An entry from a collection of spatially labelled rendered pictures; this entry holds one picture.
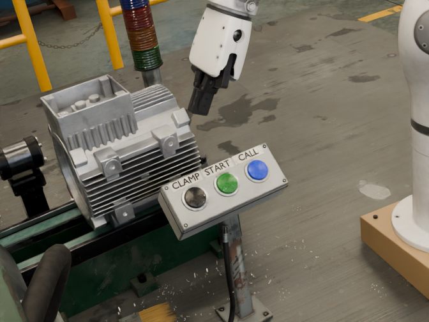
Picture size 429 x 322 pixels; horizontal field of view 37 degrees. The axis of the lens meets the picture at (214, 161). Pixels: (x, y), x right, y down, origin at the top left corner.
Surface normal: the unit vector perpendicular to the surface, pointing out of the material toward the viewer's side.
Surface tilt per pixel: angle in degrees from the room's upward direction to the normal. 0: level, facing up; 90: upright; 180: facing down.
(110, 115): 90
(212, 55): 63
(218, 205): 40
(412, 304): 0
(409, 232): 4
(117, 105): 90
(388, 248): 90
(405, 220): 4
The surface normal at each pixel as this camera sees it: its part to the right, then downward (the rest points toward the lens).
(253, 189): 0.18, -0.40
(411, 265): -0.90, 0.33
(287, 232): -0.15, -0.84
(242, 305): 0.47, 0.40
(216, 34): -0.79, -0.07
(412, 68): -0.50, 0.85
